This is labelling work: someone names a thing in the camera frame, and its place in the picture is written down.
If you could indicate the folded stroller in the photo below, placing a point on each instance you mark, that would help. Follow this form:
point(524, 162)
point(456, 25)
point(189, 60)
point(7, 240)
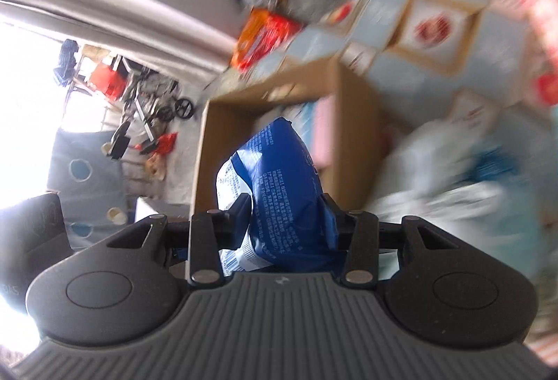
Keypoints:
point(152, 101)

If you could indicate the blue wipes packet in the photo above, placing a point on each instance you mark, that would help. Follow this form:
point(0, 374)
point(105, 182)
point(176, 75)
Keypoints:
point(279, 197)

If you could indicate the small red bag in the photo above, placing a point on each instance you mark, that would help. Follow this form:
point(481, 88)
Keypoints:
point(163, 144)

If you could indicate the orange red plastic bag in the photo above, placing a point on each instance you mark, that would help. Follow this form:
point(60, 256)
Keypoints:
point(261, 39)

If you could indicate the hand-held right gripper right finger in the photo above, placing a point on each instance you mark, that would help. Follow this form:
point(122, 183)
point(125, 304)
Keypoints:
point(362, 240)

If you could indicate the red plastic crate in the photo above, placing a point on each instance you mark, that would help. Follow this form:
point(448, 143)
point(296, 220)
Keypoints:
point(107, 79)

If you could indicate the pink scouring sponge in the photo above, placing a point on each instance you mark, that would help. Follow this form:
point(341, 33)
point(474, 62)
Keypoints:
point(325, 131)

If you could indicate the blue dotted floor mat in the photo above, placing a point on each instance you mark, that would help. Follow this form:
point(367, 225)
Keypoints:
point(87, 183)

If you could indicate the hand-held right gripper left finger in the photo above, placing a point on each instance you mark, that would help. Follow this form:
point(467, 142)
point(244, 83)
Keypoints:
point(205, 240)

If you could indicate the brown cardboard box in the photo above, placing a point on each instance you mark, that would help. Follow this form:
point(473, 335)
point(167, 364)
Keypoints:
point(357, 135)

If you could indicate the fruit print mat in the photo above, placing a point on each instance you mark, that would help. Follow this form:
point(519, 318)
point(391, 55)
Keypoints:
point(440, 31)

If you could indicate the pink wipes packet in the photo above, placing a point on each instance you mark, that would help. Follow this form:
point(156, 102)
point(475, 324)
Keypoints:
point(538, 0)

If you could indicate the white plastic shopping bag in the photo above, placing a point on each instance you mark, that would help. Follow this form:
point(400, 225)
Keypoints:
point(436, 170)

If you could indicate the white curtain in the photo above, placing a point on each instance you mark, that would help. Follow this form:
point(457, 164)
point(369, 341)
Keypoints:
point(109, 0)

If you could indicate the dark blue hanging garment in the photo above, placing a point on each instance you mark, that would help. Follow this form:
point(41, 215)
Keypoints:
point(67, 59)

